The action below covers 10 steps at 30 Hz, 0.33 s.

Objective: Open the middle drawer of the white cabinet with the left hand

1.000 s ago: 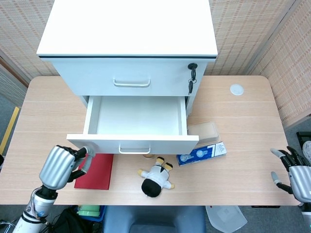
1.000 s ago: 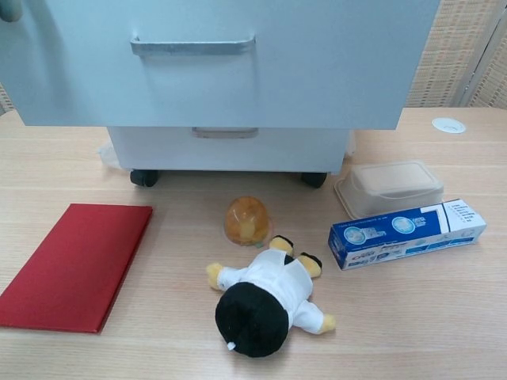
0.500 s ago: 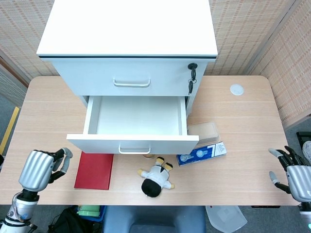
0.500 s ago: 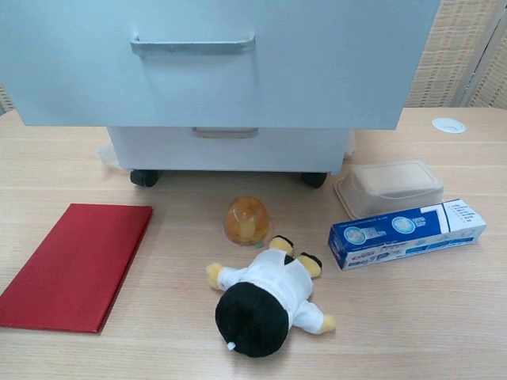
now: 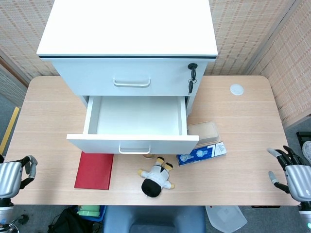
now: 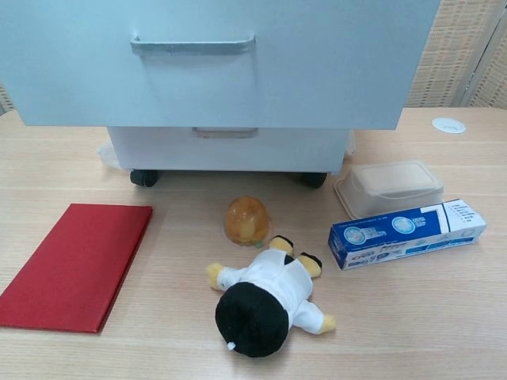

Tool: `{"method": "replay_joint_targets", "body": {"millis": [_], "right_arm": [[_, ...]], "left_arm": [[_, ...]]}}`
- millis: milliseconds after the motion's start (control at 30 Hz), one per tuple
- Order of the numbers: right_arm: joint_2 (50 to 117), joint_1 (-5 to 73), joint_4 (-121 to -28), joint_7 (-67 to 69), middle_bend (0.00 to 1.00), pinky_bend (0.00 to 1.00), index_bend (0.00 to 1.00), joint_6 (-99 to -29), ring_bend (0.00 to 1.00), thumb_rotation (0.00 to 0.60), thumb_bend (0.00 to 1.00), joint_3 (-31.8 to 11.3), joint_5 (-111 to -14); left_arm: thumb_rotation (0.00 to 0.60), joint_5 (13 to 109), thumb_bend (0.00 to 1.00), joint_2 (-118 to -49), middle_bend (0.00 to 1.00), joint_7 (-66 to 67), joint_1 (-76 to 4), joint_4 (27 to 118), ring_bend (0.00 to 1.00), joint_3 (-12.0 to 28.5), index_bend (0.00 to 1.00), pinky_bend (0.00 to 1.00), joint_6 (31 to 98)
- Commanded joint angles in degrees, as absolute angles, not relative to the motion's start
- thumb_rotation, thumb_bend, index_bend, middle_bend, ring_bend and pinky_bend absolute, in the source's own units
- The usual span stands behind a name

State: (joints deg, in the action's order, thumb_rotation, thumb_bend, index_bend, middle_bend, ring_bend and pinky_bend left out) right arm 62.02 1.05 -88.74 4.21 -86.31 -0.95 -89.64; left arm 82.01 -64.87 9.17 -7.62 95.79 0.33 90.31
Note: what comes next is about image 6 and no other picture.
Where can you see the orange fruit jelly cup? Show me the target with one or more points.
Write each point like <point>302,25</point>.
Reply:
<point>245,221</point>

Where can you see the black caster wheel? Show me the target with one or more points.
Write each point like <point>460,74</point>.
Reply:
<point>143,178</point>
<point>315,180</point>

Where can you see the plush doll in white shirt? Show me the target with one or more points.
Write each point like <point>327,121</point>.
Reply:
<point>253,312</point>

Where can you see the beige plastic food container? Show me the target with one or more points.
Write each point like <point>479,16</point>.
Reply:
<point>392,186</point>

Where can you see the clear plastic bag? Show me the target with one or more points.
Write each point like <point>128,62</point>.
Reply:
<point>106,154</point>

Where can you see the blue white toothpaste box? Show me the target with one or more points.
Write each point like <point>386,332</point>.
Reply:
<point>400,237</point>

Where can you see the red folder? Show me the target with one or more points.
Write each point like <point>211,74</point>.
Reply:
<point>75,265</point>

